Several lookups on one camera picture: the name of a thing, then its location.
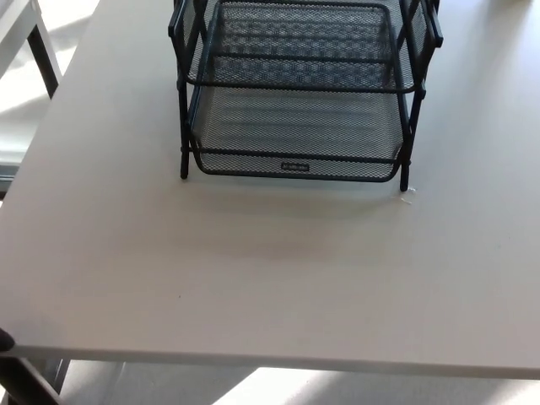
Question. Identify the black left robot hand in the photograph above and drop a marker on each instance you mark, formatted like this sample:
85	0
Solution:
6	341

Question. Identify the black mesh labelled tray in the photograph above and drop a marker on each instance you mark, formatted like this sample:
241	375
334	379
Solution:
295	167

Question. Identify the small black mesh tray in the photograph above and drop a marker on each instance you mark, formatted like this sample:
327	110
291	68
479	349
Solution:
295	25

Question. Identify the clear tape scrap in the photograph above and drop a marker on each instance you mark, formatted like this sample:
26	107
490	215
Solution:
408	197

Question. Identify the grey desk leg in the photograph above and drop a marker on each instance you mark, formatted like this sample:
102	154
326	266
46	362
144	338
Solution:
57	373

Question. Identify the white side table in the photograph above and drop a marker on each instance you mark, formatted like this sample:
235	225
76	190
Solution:
17	25

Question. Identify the dark brown diagonal bar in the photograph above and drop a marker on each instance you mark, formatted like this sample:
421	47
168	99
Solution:
21	384

